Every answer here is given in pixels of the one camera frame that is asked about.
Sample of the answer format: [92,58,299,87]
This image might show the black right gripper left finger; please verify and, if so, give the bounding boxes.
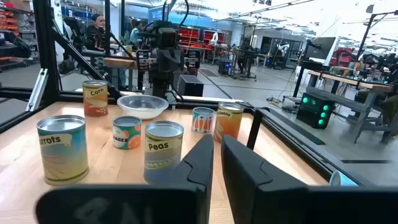
[35,134,215,224]

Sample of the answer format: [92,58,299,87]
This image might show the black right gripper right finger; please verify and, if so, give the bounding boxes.
[220,134,398,224]

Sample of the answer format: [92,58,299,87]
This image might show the tall Peas can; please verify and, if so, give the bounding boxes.
[143,120,185,185]

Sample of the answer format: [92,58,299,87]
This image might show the grey lid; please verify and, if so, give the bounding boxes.
[191,106,216,134]

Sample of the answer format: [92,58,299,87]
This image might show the tall Beans can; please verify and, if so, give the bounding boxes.
[213,102,245,144]

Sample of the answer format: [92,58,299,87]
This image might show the short Mandarin Oranges can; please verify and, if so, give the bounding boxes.
[112,115,142,151]

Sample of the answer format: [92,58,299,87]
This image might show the tall Carrots can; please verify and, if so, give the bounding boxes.
[36,114,90,187]

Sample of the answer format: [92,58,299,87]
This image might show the black computer with green lights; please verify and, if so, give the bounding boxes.
[295,91,336,130]

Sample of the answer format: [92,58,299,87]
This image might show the translucent white bowl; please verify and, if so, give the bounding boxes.
[116,94,170,121]

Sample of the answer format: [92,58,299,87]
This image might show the black cube-shaped case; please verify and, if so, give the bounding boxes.
[177,73,205,98]

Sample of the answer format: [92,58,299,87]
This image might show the black computer case blue-lit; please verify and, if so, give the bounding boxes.
[217,58,233,76]

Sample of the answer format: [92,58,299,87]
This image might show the black robot workstation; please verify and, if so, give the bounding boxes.
[234,37,259,80]

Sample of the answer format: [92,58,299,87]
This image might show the wooden workbench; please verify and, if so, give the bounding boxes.
[306,70,398,146]

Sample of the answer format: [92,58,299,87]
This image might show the wooden desk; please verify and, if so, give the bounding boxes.
[103,51,139,91]

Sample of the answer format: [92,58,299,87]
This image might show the black monitor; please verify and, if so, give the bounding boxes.
[303,36,338,62]

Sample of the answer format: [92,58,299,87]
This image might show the red storage racks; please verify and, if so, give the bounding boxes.
[177,26,226,49]

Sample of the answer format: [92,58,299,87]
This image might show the person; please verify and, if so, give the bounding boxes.
[129,19,144,45]
[84,12,108,52]

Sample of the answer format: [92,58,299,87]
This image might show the silver aluminium brace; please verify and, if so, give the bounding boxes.
[25,67,50,112]

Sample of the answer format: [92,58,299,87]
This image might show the shelving with red bins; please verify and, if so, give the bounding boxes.
[0,1,40,68]

